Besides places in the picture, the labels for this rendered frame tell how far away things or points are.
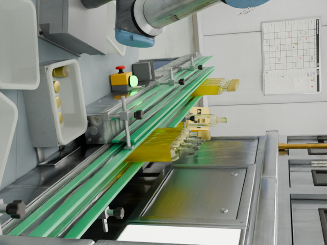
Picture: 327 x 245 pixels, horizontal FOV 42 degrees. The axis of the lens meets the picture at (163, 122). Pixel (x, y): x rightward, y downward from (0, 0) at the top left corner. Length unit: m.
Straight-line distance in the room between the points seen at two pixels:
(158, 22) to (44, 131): 0.43
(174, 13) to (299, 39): 6.13
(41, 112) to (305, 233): 0.78
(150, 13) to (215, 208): 0.58
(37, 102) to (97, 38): 0.34
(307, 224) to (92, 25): 0.87
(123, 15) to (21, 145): 0.45
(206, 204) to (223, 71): 6.06
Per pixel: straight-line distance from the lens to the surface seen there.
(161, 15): 1.12
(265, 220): 1.21
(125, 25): 1.21
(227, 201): 1.32
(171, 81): 1.86
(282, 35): 7.17
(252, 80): 7.27
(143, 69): 1.97
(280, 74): 7.23
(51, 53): 1.35
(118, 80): 1.72
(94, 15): 1.41
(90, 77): 1.58
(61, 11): 1.26
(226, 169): 1.56
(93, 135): 1.35
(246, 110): 7.38
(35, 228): 0.93
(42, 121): 1.19
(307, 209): 1.37
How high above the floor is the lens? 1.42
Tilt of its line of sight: 16 degrees down
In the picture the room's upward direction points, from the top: 88 degrees clockwise
